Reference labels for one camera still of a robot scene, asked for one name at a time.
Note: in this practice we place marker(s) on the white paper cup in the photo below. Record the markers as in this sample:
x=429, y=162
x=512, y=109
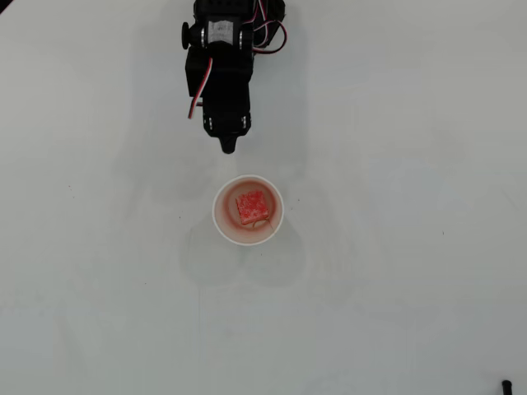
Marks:
x=224, y=230

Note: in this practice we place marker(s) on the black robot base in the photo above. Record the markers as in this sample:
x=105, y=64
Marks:
x=278, y=8

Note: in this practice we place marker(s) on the red sugared cube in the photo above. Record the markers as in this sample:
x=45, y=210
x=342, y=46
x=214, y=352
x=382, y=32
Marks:
x=252, y=207

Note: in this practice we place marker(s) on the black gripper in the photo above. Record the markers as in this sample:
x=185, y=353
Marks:
x=224, y=123

